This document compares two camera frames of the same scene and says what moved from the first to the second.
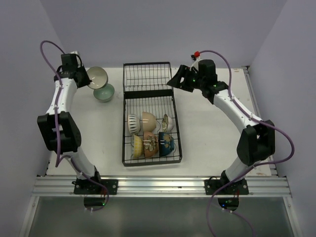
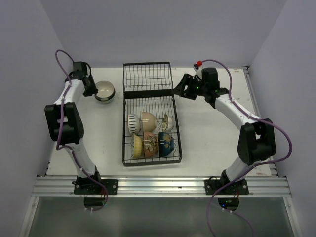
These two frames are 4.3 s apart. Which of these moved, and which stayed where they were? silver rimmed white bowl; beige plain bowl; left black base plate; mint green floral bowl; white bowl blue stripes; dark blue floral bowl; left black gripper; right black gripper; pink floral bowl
Moved: left black gripper; right black gripper; silver rimmed white bowl
Stayed: dark blue floral bowl; left black base plate; white bowl blue stripes; mint green floral bowl; pink floral bowl; beige plain bowl
